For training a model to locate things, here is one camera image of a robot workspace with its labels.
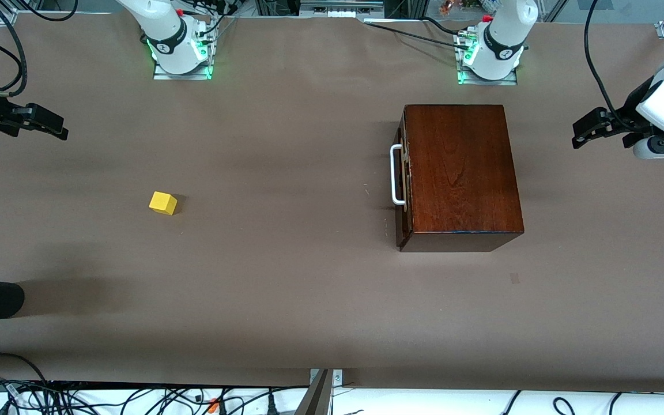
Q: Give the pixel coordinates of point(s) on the dark metal post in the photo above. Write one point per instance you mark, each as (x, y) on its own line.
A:
(316, 397)

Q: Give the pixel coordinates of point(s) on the dark brown wooden cabinet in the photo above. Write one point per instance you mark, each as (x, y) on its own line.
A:
(464, 173)

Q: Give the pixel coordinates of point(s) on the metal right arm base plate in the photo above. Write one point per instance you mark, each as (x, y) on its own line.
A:
(182, 76)

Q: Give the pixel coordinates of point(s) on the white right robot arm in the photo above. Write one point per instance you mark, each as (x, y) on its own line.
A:
(165, 34)

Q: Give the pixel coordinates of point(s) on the grey power strip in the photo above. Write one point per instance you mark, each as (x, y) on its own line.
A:
(338, 12)

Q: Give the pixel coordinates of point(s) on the yellow block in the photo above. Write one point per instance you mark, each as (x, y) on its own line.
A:
(162, 202)

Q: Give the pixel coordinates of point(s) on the small metal bracket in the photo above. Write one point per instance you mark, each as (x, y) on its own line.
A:
(338, 377)

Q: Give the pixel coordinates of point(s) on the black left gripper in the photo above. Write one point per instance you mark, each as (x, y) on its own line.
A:
(626, 119)

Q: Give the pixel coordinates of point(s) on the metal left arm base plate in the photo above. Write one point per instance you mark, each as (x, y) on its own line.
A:
(487, 82)

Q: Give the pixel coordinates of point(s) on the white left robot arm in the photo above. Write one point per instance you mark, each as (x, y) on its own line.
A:
(502, 40)

